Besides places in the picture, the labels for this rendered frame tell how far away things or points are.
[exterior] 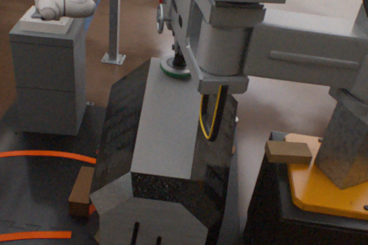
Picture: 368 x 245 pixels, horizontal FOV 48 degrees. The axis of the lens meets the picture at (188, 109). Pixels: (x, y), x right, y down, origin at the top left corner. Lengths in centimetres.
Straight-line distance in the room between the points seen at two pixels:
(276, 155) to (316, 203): 28
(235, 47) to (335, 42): 35
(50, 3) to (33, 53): 66
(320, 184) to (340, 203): 12
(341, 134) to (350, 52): 42
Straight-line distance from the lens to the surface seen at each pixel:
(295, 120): 375
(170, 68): 233
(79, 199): 257
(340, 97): 178
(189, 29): 179
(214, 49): 154
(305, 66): 161
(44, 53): 287
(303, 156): 200
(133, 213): 179
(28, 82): 302
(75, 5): 234
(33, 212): 271
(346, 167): 191
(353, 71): 166
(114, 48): 412
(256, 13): 149
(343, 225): 190
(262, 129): 352
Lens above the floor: 203
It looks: 35 degrees down
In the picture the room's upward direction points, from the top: 8 degrees clockwise
